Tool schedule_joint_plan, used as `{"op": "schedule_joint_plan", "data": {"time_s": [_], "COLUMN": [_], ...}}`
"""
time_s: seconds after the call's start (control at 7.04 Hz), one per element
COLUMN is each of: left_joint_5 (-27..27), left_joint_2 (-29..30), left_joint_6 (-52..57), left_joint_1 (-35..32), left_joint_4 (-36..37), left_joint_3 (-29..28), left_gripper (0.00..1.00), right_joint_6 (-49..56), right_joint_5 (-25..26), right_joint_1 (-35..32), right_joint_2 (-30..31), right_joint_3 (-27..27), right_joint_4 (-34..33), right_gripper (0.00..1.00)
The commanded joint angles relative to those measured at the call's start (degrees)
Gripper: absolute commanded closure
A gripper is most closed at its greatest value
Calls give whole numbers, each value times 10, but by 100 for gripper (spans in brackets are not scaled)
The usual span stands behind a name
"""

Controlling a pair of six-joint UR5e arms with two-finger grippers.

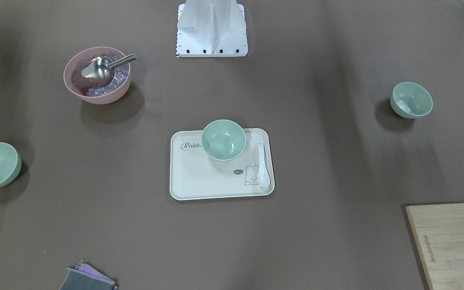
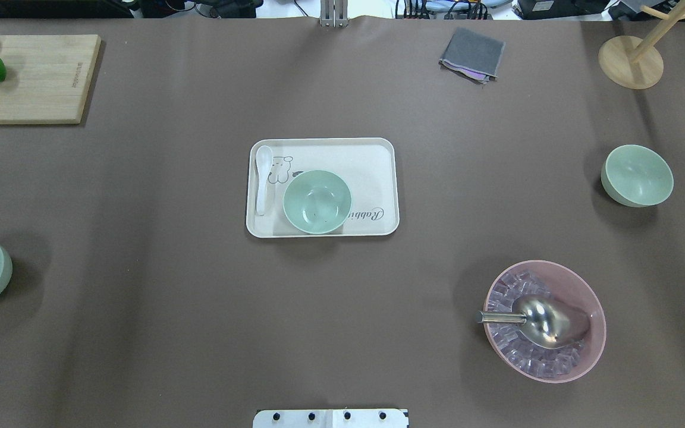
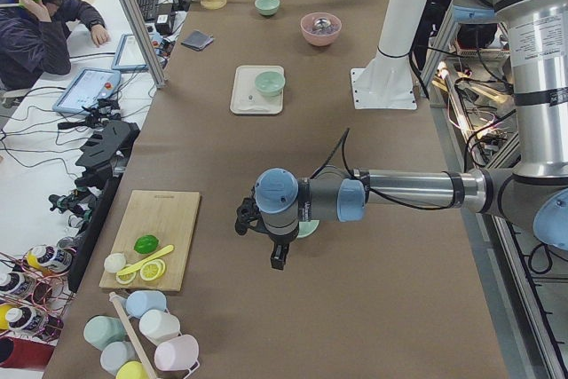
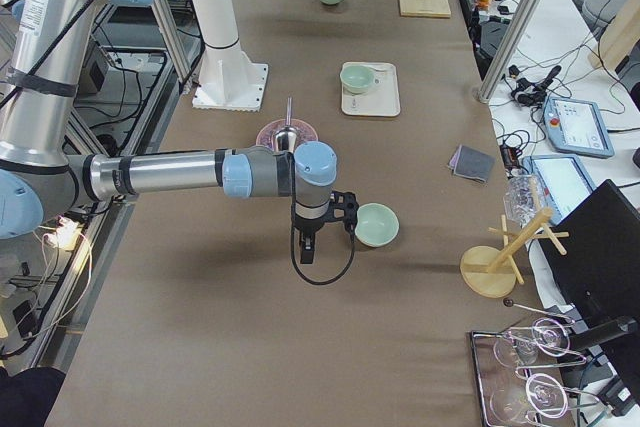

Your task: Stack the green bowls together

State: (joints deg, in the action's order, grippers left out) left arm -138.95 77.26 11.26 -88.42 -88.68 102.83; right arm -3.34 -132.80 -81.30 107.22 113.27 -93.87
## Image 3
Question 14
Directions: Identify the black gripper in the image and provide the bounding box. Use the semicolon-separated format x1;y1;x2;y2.
270;236;291;270

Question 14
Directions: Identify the green bowl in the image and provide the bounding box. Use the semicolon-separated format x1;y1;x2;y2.
254;0;280;17
254;71;286;97
297;220;320;239

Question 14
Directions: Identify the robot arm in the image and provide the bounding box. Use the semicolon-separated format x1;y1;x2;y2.
251;0;567;269

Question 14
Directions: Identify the lemon slice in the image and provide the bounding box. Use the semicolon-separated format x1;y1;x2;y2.
139;258;166;281
114;272;137;285

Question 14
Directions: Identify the yellow plastic knife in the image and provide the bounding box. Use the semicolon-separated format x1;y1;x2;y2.
116;244;175;275

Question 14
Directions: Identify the bamboo cutting board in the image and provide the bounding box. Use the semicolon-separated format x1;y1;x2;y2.
99;190;201;292

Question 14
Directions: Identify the green lime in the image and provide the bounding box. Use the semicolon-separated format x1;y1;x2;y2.
133;234;159;255

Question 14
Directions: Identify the pink mug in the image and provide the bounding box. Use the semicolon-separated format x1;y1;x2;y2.
154;335;200;372

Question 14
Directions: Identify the white mug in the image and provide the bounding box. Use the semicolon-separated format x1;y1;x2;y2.
138;309;180;345

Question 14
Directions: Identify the blue mug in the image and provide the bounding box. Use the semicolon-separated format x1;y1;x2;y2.
125;290;167;319

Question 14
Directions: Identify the cream serving tray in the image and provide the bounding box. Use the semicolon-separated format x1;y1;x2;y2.
230;65;285;115

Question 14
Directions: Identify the white garlic bulb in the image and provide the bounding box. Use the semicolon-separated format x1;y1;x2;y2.
104;252;127;273

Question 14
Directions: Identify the green bowl on tray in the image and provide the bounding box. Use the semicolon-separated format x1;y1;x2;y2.
254;71;286;97

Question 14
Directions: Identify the yellow mug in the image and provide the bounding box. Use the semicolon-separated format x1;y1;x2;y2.
115;360;148;379

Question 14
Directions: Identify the grey mug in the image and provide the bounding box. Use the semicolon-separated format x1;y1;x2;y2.
99;341;137;376

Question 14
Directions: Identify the green mug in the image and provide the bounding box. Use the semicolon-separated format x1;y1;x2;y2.
83;315;126;351

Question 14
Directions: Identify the grey folded cloth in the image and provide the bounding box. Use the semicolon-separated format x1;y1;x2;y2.
181;30;215;51

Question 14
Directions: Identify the yellow sauce bottle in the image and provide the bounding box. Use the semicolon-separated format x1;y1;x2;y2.
28;245;73;273

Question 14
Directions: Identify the pink bowl with ice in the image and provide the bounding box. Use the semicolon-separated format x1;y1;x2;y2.
300;12;343;47

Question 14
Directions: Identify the metal scoop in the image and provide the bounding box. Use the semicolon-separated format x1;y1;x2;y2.
312;17;334;34

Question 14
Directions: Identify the far teach pendant tablet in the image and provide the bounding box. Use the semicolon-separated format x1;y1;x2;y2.
111;34;147;72

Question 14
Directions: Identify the teach pendant tablet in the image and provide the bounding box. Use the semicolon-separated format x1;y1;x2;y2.
51;67;121;114
111;34;147;72

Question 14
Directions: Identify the near teach pendant tablet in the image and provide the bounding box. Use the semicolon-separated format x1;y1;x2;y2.
51;67;121;114

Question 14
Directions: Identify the seated person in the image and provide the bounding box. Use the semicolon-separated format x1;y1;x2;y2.
1;0;109;91

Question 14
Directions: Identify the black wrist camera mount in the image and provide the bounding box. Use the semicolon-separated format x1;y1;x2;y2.
234;197;263;235

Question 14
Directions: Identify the white camera pole base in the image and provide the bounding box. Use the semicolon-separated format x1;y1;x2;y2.
351;0;427;110

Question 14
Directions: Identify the aluminium frame post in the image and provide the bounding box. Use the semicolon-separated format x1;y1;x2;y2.
119;0;166;89

